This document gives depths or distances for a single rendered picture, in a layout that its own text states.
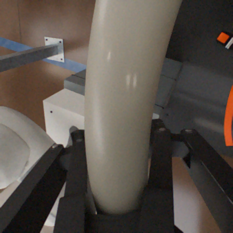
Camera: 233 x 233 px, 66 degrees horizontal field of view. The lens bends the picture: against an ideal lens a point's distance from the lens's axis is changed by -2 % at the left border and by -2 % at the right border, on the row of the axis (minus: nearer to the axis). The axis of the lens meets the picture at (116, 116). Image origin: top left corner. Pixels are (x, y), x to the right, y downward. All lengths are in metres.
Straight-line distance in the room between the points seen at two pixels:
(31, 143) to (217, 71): 1.19
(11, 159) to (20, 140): 0.05
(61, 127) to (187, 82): 0.99
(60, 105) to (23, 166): 0.24
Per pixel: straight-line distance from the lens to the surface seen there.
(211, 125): 1.55
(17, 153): 0.54
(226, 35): 1.34
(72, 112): 0.63
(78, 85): 0.73
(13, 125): 0.57
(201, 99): 1.45
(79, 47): 1.66
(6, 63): 1.43
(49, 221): 0.57
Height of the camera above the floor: 1.35
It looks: 53 degrees down
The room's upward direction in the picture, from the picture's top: 140 degrees counter-clockwise
